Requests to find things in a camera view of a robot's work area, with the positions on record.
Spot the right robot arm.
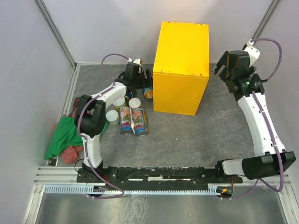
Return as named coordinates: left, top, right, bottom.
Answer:
left=214, top=50, right=296, bottom=180

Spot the cartoon label can left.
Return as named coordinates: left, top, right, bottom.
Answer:
left=119, top=106, right=133, bottom=134

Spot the white lid yellow can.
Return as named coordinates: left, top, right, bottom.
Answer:
left=113, top=97, right=126, bottom=111

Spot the white lid small can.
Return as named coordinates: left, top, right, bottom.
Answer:
left=128, top=98, right=141, bottom=110

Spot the yellow box counter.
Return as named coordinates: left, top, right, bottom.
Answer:
left=153, top=21, right=210, bottom=116

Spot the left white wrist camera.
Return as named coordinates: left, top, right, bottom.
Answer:
left=126, top=58, right=142, bottom=73

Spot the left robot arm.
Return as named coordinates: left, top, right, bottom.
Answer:
left=74, top=59, right=152, bottom=169

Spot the cartoon label can right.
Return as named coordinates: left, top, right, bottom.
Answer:
left=132, top=108, right=148, bottom=136

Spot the dark blue soup can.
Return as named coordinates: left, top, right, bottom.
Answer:
left=125, top=90, right=135, bottom=99

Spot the grey slotted cable duct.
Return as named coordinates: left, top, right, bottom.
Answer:
left=43, top=184, right=221, bottom=194

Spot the blue chicken soup can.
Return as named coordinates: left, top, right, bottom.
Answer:
left=142, top=87, right=153, bottom=99

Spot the cartoon label can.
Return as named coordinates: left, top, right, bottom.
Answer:
left=132, top=108, right=148, bottom=136
left=119, top=106, right=133, bottom=134

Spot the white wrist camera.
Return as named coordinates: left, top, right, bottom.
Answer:
left=242, top=39, right=260, bottom=66
left=126, top=58, right=142, bottom=73

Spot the red cloth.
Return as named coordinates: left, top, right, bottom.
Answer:
left=54, top=109, right=85, bottom=164

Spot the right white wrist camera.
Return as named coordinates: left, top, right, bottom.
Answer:
left=242, top=39, right=260, bottom=66

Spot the green cloth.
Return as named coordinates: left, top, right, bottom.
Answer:
left=43, top=115, right=110, bottom=161

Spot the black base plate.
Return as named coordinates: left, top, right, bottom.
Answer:
left=76, top=166, right=243, bottom=191

